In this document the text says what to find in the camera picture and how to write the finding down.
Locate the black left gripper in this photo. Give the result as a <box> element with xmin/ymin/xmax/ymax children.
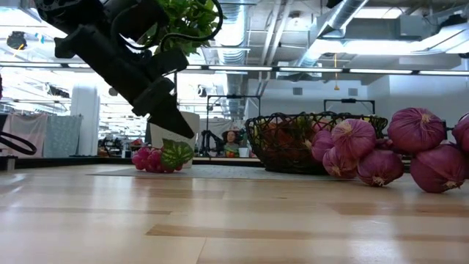
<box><xmin>53</xmin><ymin>24</ymin><xmax>196</xmax><ymax>139</ymax></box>

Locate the red grape bunch with leaf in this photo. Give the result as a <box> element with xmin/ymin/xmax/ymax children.
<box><xmin>130</xmin><ymin>138</ymin><xmax>195</xmax><ymax>174</ymax></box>

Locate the orange fruit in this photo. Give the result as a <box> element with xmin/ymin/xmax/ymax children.
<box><xmin>262</xmin><ymin>122</ymin><xmax>294</xmax><ymax>157</ymax></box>

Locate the white plant pot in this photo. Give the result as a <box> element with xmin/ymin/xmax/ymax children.
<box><xmin>149</xmin><ymin>111</ymin><xmax>201</xmax><ymax>169</ymax></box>

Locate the person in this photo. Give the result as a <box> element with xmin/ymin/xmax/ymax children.
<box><xmin>221</xmin><ymin>128</ymin><xmax>242</xmax><ymax>158</ymax></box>

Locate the grey woven placemat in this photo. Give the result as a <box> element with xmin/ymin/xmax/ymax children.
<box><xmin>87</xmin><ymin>164</ymin><xmax>330</xmax><ymax>181</ymax></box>

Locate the white round pillar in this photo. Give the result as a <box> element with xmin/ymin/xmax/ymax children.
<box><xmin>70</xmin><ymin>84</ymin><xmax>100</xmax><ymax>157</ymax></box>

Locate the green artificial plant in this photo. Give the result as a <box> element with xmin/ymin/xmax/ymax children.
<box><xmin>141</xmin><ymin>0</ymin><xmax>221</xmax><ymax>56</ymax></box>

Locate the grey-blue hanging curtain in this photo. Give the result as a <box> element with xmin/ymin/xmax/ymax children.
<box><xmin>43</xmin><ymin>115</ymin><xmax>84</xmax><ymax>158</ymax></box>

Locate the pink hanging curtain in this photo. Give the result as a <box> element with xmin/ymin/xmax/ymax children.
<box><xmin>7</xmin><ymin>113</ymin><xmax>48</xmax><ymax>158</ymax></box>

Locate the black background frame stand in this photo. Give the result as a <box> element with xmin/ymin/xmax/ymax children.
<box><xmin>206</xmin><ymin>94</ymin><xmax>262</xmax><ymax>158</ymax></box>
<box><xmin>323</xmin><ymin>98</ymin><xmax>376</xmax><ymax>115</ymax></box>

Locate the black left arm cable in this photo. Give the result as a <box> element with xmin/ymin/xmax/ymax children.
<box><xmin>109</xmin><ymin>0</ymin><xmax>224</xmax><ymax>53</ymax></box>

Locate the black aluminium table frame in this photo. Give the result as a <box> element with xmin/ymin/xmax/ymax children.
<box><xmin>0</xmin><ymin>155</ymin><xmax>265</xmax><ymax>170</ymax></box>

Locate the black wire basket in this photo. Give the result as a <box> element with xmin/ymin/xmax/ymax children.
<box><xmin>244</xmin><ymin>111</ymin><xmax>388</xmax><ymax>175</ymax></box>

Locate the purple onion string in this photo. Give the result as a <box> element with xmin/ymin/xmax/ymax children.
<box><xmin>310</xmin><ymin>106</ymin><xmax>469</xmax><ymax>194</ymax></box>

